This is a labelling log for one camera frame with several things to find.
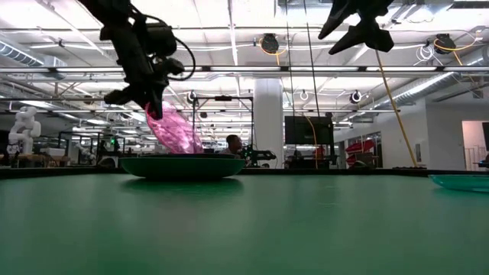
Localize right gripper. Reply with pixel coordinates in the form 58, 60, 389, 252
318, 0, 395, 55

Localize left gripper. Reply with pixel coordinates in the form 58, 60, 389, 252
103, 57, 186, 121

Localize transparent pink plastic plate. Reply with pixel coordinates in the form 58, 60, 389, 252
144, 101, 206, 155

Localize transparent cyan plastic plate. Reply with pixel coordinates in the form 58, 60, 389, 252
427, 173, 489, 193

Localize large green plastic plate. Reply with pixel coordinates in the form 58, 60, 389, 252
119, 154, 246, 181

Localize person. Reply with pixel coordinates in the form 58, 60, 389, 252
219, 134, 245, 158

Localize black monitor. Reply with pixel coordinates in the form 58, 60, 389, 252
284, 115, 334, 145

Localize white pillar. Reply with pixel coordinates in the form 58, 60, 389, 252
254, 78, 286, 169

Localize red equipment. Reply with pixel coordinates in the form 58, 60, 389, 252
345, 139, 376, 166

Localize white robot figure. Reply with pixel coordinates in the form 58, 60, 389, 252
7, 105, 42, 156

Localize green table mat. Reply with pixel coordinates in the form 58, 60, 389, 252
0, 173, 489, 275

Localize black hanging cable with coil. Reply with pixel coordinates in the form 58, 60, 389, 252
304, 0, 320, 169

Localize thin black hanging cable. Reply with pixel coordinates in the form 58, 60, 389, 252
285, 0, 295, 115

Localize black frame rig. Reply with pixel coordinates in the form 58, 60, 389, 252
192, 95, 255, 157

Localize black ceiling cable reel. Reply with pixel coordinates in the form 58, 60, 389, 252
261, 33, 280, 54
434, 33, 456, 55

